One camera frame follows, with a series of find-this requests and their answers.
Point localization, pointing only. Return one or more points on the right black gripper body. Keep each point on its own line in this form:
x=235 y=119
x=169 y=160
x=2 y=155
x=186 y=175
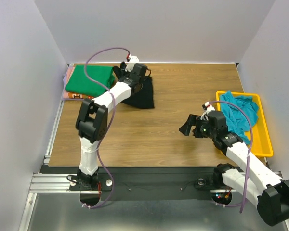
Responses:
x=197 y=124

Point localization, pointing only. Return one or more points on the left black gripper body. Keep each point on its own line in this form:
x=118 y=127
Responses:
x=124 y=74

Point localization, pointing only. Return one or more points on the black polo shirt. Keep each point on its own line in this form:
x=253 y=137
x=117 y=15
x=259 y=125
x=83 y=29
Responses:
x=144 y=99

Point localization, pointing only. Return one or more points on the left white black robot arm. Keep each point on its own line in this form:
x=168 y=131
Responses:
x=93 y=123

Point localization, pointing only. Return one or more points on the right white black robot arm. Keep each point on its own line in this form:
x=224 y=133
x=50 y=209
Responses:
x=266 y=190

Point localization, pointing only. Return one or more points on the crumpled teal t shirt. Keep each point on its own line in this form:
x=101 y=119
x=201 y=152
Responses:
x=235 y=120

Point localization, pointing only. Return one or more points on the yellow plastic tray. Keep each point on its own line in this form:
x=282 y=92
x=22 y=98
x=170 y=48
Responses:
x=258 y=135

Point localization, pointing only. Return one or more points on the folded green t shirt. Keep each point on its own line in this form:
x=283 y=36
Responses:
x=79 y=83

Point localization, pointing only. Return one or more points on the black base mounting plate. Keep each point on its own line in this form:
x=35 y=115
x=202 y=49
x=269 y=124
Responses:
x=121 y=193

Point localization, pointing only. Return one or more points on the folded pink t shirt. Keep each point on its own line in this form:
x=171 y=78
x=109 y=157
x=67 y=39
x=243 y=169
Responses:
x=70 y=71

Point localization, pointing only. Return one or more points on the folded orange patterned t shirt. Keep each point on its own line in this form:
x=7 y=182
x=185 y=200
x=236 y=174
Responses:
x=75 y=96

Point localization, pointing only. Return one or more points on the folded lilac t shirt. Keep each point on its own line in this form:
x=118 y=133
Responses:
x=65 y=77

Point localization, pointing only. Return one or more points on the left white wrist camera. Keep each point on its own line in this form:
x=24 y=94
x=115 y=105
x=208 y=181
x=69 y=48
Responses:
x=131 y=61

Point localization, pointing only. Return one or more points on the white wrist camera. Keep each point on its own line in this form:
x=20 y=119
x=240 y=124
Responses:
x=207 y=108
x=131 y=61

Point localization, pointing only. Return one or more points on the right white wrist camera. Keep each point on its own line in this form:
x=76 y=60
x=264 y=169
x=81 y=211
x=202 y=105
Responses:
x=207 y=108

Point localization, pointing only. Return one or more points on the aluminium extrusion rail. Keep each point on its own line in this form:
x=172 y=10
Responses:
x=50 y=183

